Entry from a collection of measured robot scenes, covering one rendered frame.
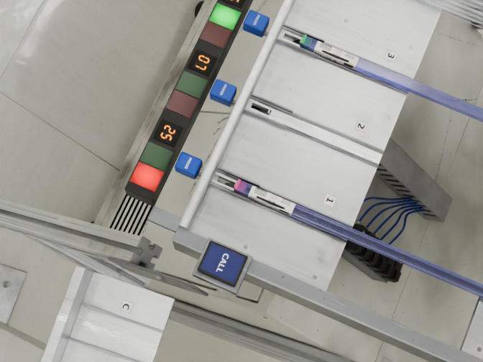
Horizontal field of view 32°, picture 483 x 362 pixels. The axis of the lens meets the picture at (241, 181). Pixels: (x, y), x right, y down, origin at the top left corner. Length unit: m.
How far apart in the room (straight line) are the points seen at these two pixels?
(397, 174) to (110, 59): 0.71
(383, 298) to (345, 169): 0.51
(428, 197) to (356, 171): 0.47
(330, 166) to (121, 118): 0.85
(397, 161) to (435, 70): 0.24
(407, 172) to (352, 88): 0.39
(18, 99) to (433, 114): 0.81
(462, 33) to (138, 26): 0.70
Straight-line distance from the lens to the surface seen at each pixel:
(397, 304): 1.60
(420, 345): 1.05
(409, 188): 1.49
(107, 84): 1.83
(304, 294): 1.04
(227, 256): 1.01
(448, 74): 1.65
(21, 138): 1.73
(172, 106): 1.11
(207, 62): 1.14
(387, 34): 1.17
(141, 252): 1.12
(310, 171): 1.08
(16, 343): 1.44
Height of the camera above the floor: 1.52
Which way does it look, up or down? 46 degrees down
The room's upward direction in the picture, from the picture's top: 99 degrees clockwise
